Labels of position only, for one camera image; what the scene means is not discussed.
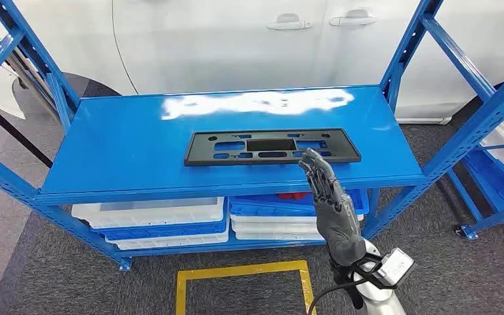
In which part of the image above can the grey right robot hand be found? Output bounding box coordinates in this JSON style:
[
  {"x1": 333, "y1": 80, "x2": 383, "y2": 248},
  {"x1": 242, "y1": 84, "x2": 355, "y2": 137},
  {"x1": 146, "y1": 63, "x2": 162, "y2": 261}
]
[{"x1": 298, "y1": 148, "x2": 368, "y2": 267}]

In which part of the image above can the black plastic plate part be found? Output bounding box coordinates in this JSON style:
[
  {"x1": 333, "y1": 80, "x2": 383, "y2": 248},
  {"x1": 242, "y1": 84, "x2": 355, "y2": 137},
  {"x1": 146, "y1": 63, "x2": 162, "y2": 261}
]
[{"x1": 184, "y1": 127, "x2": 362, "y2": 167}]

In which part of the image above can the blue wheeled shelf rack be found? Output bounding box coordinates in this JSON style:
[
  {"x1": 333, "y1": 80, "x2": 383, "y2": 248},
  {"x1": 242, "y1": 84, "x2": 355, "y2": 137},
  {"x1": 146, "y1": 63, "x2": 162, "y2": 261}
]
[{"x1": 448, "y1": 102, "x2": 504, "y2": 241}]

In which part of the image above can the blue metal shelf rack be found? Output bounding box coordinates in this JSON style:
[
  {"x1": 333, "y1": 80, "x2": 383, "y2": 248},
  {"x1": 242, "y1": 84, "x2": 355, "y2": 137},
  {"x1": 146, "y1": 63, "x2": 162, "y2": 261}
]
[{"x1": 0, "y1": 0, "x2": 504, "y2": 272}]

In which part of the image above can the red cloth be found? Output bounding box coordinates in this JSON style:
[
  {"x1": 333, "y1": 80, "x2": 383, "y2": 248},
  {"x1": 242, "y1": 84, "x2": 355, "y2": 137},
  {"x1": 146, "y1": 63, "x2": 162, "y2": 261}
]
[{"x1": 276, "y1": 192, "x2": 312, "y2": 201}]

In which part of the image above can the blue bin with red cloth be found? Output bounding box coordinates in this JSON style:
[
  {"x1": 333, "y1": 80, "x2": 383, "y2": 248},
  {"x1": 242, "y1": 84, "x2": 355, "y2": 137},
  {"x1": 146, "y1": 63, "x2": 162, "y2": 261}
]
[{"x1": 228, "y1": 189, "x2": 369, "y2": 217}]

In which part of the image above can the yellow floor tape square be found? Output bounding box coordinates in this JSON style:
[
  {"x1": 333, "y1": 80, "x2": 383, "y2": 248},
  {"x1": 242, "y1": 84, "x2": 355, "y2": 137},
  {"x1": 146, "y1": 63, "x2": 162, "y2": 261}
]
[{"x1": 175, "y1": 260, "x2": 318, "y2": 315}]

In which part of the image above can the blue plastic bin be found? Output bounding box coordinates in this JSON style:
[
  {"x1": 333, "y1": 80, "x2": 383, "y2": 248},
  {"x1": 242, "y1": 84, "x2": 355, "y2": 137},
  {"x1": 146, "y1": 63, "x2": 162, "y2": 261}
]
[{"x1": 93, "y1": 204, "x2": 229, "y2": 243}]

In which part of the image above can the white car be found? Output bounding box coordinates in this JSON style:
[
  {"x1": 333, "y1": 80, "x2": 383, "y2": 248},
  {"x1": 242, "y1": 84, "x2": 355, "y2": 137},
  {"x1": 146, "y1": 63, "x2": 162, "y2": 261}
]
[{"x1": 0, "y1": 0, "x2": 504, "y2": 125}]

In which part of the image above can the black floor strip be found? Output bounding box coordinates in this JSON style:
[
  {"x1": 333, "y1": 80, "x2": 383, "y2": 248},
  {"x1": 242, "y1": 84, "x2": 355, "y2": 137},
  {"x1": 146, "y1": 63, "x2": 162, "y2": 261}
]
[{"x1": 0, "y1": 95, "x2": 54, "y2": 169}]

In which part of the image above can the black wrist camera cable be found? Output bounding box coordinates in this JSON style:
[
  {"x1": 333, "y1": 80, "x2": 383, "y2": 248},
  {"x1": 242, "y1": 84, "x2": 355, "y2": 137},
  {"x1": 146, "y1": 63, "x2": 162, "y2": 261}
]
[{"x1": 306, "y1": 278, "x2": 366, "y2": 315}]

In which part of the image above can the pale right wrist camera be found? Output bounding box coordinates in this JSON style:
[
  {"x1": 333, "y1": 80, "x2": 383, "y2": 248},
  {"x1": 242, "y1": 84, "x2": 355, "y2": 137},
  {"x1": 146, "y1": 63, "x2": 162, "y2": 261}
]
[{"x1": 375, "y1": 248, "x2": 415, "y2": 288}]

